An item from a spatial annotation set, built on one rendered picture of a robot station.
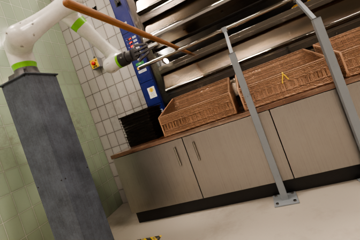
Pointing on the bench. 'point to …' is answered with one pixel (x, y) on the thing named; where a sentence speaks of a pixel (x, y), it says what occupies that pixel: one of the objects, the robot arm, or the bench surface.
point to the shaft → (114, 22)
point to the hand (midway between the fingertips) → (153, 45)
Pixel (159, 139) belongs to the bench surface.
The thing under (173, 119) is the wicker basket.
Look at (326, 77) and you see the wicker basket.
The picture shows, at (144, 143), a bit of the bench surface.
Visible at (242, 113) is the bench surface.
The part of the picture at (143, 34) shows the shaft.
